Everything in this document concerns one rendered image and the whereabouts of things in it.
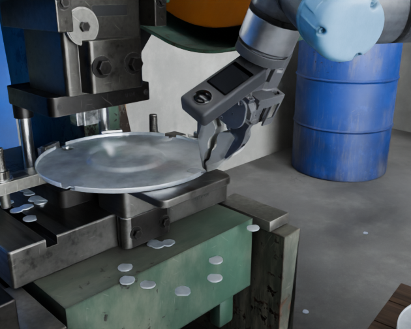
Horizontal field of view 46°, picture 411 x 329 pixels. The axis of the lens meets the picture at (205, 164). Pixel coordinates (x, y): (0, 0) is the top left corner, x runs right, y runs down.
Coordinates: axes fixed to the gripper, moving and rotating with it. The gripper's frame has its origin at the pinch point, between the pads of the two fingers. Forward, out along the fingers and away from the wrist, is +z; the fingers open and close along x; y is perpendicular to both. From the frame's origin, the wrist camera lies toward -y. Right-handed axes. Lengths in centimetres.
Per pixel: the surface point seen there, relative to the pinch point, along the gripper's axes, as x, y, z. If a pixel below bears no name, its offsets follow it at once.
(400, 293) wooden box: -31, 55, 34
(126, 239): 2.7, -8.9, 15.3
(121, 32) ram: 24.1, -0.8, -9.4
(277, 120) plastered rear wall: 97, 216, 108
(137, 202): 4.9, -6.6, 9.8
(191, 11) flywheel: 37.3, 29.5, -5.5
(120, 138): 21.6, 2.6, 11.5
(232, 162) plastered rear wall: 90, 171, 126
